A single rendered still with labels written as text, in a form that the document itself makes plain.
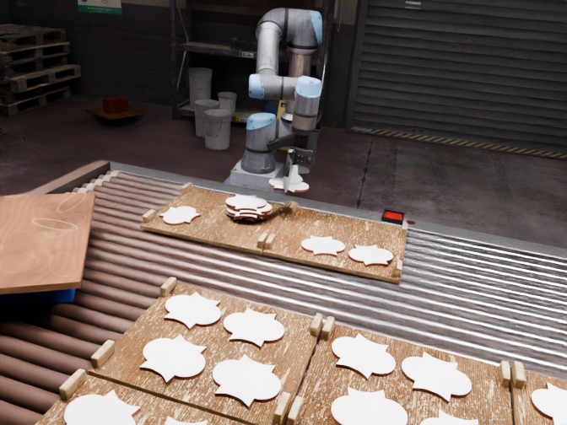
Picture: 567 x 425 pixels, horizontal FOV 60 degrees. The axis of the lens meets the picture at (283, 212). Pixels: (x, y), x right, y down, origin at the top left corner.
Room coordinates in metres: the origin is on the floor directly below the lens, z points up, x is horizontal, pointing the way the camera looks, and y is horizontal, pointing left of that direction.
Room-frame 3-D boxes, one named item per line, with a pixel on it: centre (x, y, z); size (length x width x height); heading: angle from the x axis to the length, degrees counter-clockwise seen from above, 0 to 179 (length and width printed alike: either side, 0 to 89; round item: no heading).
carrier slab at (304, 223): (1.41, -0.19, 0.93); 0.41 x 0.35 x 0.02; 76
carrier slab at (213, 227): (1.51, 0.21, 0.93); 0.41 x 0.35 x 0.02; 75
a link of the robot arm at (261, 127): (2.00, 0.12, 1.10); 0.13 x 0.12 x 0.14; 94
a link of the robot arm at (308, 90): (1.53, -0.04, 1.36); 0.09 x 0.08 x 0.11; 4
